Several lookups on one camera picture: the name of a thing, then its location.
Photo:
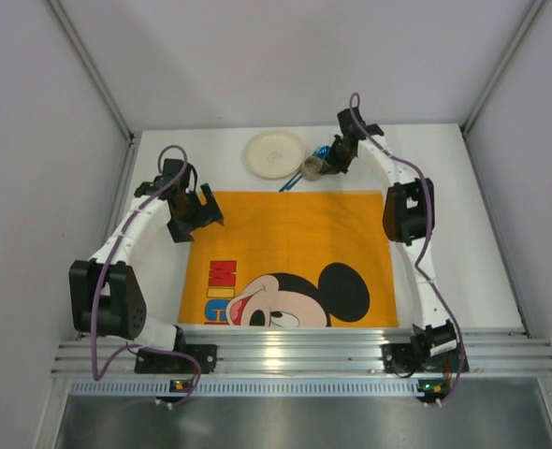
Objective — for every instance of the cream round plate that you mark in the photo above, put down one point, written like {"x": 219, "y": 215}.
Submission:
{"x": 274, "y": 155}

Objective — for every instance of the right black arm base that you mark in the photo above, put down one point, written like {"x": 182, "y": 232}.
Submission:
{"x": 403, "y": 360}

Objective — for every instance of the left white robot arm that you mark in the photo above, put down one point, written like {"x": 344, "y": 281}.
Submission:
{"x": 104, "y": 289}

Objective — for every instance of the orange Mickey Mouse cloth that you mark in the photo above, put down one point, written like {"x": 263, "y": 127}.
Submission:
{"x": 298, "y": 260}

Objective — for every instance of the blue plastic fork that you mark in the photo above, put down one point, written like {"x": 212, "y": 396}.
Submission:
{"x": 291, "y": 182}

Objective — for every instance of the blue plastic spoon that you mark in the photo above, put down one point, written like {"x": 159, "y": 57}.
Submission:
{"x": 320, "y": 153}

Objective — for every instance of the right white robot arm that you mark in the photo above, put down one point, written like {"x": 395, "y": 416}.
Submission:
{"x": 408, "y": 221}

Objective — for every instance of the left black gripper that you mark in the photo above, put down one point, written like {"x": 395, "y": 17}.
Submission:
{"x": 196, "y": 218}

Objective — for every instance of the aluminium mounting rail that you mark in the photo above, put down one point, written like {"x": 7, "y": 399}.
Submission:
{"x": 355, "y": 352}

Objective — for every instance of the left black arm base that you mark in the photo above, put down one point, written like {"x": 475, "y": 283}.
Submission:
{"x": 200, "y": 358}

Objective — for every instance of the perforated cable tray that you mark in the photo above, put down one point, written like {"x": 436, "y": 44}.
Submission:
{"x": 260, "y": 387}

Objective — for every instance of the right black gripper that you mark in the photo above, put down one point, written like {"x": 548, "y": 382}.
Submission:
{"x": 334, "y": 159}

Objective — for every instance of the small grey cup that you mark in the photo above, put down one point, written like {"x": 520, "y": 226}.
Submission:
{"x": 311, "y": 168}

